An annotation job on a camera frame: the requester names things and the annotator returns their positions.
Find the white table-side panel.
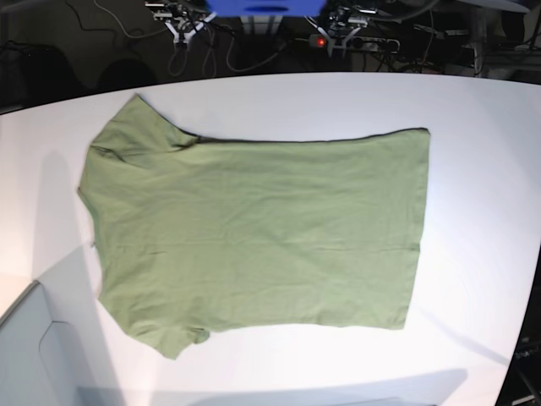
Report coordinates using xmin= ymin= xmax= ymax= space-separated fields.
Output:
xmin=0 ymin=281 xmax=123 ymax=406

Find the black power strip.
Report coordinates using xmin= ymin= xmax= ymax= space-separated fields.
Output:
xmin=296 ymin=35 xmax=401 ymax=54

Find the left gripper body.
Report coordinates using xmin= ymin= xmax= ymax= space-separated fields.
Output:
xmin=304 ymin=8 xmax=376 ymax=39

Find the green T-shirt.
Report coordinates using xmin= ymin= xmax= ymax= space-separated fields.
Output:
xmin=79 ymin=97 xmax=430 ymax=359

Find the grey looped cable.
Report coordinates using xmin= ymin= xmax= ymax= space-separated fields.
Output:
xmin=168 ymin=19 xmax=288 ymax=77

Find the blue box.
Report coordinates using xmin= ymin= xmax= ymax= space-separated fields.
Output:
xmin=207 ymin=0 xmax=326 ymax=17

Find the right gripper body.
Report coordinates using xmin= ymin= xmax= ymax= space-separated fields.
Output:
xmin=145 ymin=0 xmax=216 ymax=46

